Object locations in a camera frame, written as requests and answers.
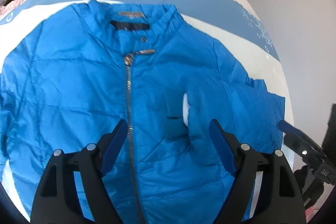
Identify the blue puffer jacket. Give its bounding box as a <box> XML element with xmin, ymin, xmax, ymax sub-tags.
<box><xmin>1</xmin><ymin>1</ymin><xmax>285</xmax><ymax>223</ymax></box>

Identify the blue and white bedsheet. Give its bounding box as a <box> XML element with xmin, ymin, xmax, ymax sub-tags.
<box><xmin>1</xmin><ymin>0</ymin><xmax>291</xmax><ymax>218</ymax></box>

